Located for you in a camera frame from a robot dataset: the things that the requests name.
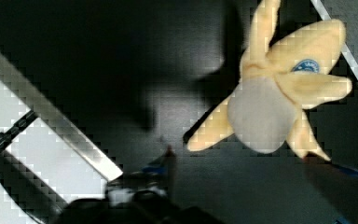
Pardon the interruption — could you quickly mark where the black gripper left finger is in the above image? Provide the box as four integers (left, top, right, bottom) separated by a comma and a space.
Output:
52, 147, 224, 224

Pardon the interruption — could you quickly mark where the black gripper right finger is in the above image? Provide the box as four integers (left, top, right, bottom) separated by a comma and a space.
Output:
303, 155, 358, 224

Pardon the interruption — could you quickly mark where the yellow plush peeled banana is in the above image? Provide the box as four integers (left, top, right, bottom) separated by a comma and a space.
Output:
187, 0, 352, 161

